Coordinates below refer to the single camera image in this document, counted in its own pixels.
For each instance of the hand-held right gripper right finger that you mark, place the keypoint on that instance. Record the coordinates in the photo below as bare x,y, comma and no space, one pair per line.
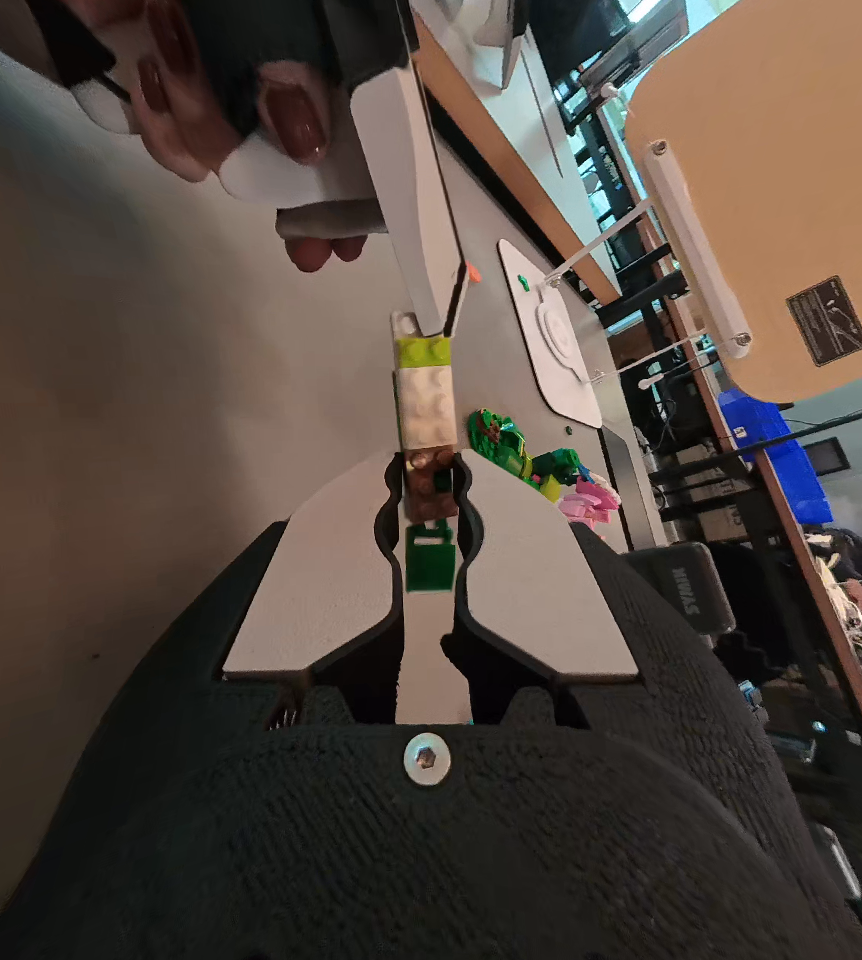
543,592

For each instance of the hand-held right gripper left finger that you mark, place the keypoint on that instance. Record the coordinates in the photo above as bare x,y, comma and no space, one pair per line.
311,585

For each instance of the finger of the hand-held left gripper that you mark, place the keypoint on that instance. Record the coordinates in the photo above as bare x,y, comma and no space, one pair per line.
408,187

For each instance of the green lego plate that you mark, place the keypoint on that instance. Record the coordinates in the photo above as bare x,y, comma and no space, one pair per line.
431,562

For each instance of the white and lime lego assembly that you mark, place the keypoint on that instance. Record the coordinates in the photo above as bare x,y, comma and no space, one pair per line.
423,405

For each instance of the lego flower model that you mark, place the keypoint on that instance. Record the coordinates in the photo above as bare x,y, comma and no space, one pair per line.
498,442

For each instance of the person's left hand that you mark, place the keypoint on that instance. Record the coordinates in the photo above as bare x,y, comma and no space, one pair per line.
175,142

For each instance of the orange brick separator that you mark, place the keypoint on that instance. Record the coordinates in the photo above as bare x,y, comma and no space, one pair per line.
473,274

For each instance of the light wood background table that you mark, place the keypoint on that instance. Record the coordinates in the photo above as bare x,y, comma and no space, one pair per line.
521,172

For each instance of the white desk stand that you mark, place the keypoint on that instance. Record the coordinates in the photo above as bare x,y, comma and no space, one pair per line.
551,337

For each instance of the blue plastic bin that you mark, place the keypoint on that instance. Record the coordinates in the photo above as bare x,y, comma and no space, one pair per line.
768,450

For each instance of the tan board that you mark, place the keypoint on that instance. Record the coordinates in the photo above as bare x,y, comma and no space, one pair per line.
813,150

